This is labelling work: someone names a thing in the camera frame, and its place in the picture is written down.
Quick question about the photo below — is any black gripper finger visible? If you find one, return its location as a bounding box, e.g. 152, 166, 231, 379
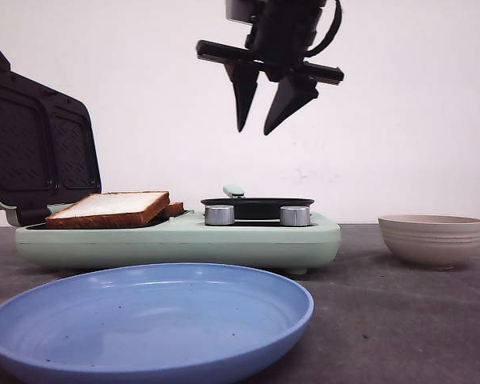
263, 78, 318, 135
225, 62, 259, 132

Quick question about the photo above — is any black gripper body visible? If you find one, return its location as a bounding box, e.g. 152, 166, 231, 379
196, 1, 344, 85

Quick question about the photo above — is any bread slice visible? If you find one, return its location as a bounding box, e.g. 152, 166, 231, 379
45, 191, 170, 229
160, 202, 184, 218

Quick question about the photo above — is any beige ribbed bowl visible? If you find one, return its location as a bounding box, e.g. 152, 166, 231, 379
378, 214, 480, 270

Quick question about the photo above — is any breakfast maker hinged lid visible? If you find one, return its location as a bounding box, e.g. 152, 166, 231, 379
0, 51, 102, 227

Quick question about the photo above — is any mint green breakfast maker base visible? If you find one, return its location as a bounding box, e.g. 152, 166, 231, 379
15, 211, 341, 274

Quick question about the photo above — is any right silver control knob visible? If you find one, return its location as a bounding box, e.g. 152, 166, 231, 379
279, 206, 311, 227

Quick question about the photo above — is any silver control knob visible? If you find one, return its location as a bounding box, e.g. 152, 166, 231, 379
205, 205, 235, 226
279, 206, 311, 227

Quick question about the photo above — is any black frying pan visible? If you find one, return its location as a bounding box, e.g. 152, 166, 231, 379
201, 184, 314, 220

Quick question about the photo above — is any left silver control knob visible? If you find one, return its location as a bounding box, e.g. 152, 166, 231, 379
205, 205, 235, 226

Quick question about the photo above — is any blue plate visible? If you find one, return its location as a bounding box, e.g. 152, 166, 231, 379
0, 263, 314, 383

